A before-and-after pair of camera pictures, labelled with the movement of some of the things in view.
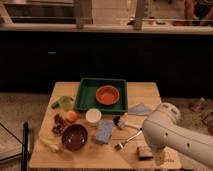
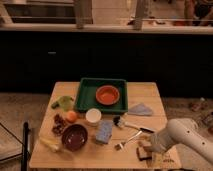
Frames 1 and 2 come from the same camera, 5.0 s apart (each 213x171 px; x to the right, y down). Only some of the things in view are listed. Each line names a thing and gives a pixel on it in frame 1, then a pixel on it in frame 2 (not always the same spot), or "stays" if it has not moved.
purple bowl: x=74 y=136 stays
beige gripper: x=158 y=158 to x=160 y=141
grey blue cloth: x=140 y=109 stays
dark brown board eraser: x=144 y=153 stays
